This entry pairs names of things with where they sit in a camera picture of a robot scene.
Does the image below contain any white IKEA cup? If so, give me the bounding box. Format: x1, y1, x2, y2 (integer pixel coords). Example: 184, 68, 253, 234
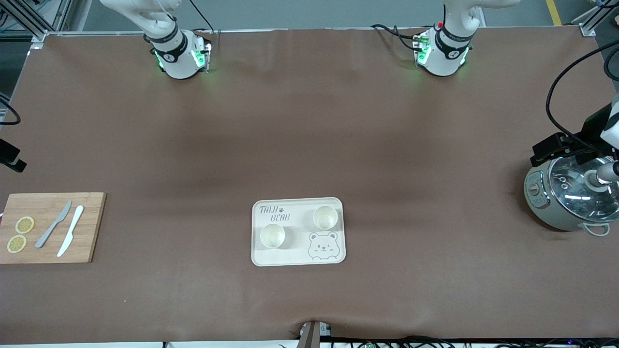
260, 224, 286, 249
313, 205, 338, 230

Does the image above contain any glass pot lid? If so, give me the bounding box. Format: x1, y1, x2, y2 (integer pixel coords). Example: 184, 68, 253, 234
548, 156, 619, 216

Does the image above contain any grey-green cooking pot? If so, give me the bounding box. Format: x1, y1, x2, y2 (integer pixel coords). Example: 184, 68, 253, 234
524, 154, 619, 237

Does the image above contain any grey plastic knife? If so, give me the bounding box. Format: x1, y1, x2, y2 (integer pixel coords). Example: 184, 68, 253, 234
35, 201, 73, 249

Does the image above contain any white plastic knife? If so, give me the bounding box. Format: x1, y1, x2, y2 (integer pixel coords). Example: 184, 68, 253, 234
57, 205, 85, 258

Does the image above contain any bamboo cutting board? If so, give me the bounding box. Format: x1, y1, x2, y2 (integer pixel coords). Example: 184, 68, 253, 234
0, 192, 107, 264

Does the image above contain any brown table cover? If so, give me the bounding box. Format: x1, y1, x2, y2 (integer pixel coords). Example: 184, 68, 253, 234
0, 27, 619, 345

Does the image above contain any cream tray with bear print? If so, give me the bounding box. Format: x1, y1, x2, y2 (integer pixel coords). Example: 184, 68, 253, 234
251, 197, 347, 267

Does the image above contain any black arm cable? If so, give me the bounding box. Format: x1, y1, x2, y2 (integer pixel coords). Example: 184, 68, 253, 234
546, 38, 619, 145
0, 94, 21, 125

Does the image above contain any aluminium frame profile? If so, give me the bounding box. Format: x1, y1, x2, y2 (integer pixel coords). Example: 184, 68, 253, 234
571, 0, 619, 37
0, 0, 73, 45

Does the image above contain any black base cable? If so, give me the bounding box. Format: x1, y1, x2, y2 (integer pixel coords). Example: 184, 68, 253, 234
371, 23, 419, 51
188, 0, 216, 34

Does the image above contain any grey table clamp bracket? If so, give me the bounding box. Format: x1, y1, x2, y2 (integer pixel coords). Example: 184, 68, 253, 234
299, 320, 332, 348

